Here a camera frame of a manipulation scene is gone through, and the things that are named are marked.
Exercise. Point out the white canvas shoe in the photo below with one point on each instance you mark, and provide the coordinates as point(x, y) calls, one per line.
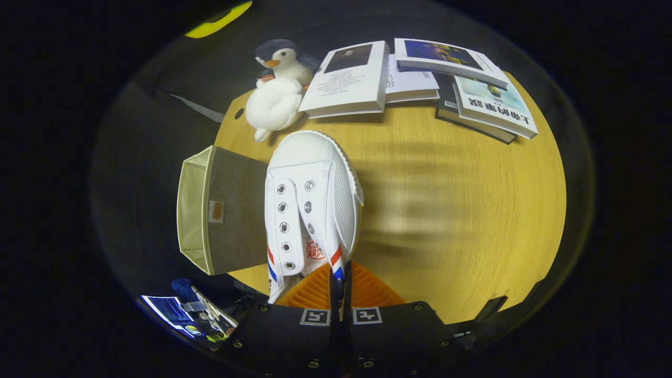
point(315, 157)

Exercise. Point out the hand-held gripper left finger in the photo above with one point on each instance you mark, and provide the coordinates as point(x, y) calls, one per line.
point(333, 299)

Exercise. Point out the computer monitor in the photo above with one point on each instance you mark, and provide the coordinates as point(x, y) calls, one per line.
point(168, 310)

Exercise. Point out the blue round object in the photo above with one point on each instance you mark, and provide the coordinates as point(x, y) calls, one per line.
point(184, 289)

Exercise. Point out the plain white book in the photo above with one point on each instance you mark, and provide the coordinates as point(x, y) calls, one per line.
point(412, 84)

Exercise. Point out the white duck plush toy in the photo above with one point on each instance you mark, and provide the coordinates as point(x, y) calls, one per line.
point(273, 105)

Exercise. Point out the white book with portrait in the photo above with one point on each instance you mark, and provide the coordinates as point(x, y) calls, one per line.
point(346, 84)

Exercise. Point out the cream grey fabric storage box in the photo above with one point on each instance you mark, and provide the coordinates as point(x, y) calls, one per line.
point(236, 199)

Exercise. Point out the penguin plush toy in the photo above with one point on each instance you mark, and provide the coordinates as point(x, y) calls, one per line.
point(289, 60)

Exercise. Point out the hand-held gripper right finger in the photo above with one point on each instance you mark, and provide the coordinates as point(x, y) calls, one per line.
point(348, 336)

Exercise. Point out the dark book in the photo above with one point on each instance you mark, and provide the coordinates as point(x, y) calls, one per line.
point(446, 102)

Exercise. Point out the book with blue picture cover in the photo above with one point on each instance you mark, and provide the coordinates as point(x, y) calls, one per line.
point(446, 55)

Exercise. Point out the black backdrop cloth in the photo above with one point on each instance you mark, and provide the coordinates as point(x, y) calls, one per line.
point(157, 115)

